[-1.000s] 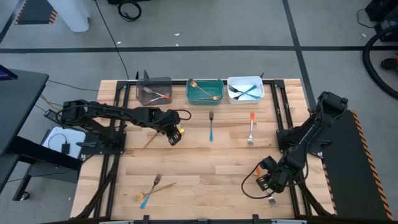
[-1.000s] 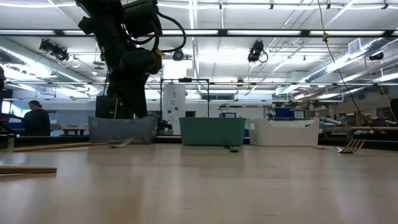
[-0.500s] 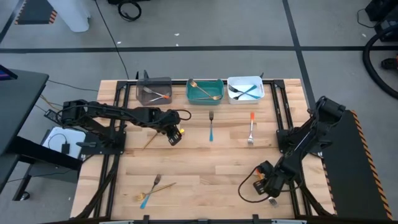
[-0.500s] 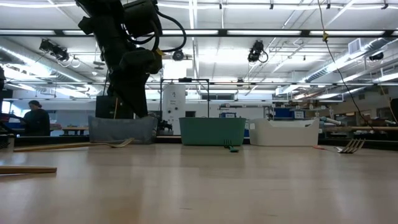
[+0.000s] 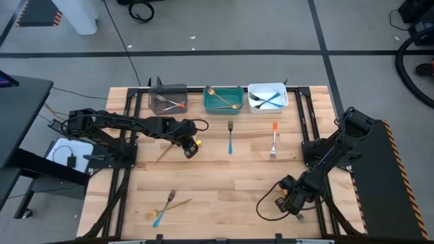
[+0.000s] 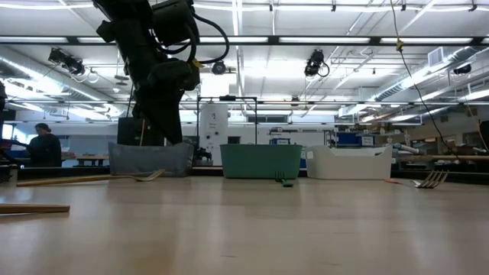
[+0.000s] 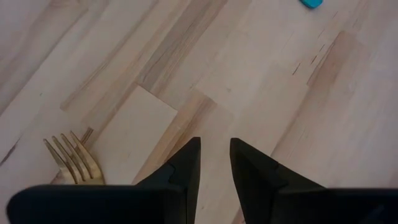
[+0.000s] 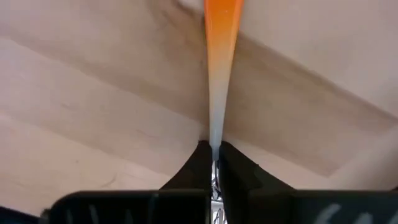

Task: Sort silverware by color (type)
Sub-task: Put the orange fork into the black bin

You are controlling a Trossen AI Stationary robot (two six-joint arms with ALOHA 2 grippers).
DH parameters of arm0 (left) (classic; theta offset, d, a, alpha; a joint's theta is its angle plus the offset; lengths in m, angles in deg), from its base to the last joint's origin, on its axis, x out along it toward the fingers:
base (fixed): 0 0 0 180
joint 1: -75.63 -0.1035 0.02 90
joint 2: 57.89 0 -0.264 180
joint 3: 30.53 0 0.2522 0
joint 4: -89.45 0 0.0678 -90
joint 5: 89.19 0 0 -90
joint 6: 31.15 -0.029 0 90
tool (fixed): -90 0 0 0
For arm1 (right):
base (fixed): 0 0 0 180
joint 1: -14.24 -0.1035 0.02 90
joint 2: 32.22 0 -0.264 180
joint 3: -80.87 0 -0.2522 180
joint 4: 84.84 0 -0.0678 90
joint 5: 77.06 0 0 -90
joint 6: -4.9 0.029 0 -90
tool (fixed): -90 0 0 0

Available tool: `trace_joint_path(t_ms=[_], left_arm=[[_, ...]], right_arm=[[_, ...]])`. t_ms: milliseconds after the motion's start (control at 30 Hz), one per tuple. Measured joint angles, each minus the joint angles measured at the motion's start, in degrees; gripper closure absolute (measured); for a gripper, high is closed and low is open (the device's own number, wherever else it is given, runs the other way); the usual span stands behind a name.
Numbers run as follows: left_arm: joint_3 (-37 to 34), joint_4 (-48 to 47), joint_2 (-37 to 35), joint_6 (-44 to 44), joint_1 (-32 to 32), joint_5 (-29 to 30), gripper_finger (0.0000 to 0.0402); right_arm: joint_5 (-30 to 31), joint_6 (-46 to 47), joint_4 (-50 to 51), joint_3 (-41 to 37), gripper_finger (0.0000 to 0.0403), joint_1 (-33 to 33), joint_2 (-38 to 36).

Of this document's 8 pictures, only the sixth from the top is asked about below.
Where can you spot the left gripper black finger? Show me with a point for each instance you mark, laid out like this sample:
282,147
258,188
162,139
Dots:
168,130

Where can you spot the grey plastic bin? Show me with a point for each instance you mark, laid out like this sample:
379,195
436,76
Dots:
149,160

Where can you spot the teal plastic bin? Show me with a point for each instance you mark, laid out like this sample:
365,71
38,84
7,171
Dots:
260,160

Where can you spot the small teal fork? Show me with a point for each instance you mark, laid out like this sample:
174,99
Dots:
284,182

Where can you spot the gold-tined fork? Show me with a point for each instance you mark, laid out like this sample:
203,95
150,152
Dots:
431,180

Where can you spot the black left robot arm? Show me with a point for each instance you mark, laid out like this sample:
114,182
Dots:
133,34

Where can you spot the black monitor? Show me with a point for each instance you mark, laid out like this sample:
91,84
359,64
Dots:
128,131

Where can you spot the small black device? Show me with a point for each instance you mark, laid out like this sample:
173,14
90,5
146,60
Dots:
202,154

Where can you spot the white cabinet machine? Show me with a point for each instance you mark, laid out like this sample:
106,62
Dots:
214,130

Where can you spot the wooden bench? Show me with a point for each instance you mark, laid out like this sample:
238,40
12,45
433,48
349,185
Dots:
91,157

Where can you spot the person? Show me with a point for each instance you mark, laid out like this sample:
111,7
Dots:
46,147

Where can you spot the black overhead light bar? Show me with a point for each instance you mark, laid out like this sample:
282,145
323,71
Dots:
324,39

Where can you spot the white plastic bin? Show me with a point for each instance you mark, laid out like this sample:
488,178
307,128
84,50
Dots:
344,168

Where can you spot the blue storage bins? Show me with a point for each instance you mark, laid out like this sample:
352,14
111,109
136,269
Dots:
351,138

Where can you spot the white air vent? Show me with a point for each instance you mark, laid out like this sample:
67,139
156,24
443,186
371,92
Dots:
435,57

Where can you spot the long wooden plank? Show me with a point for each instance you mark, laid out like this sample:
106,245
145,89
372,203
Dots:
451,157

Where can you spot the black ceiling device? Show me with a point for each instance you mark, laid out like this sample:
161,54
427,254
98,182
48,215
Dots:
462,69

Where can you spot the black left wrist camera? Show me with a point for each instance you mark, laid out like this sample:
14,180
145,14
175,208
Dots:
175,74

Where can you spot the round black ceiling camera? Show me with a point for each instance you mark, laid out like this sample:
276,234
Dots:
219,67

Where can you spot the silver air duct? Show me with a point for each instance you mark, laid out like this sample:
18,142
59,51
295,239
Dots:
46,82
420,76

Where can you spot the black table edge rail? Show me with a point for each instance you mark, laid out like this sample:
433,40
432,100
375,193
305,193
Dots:
458,173

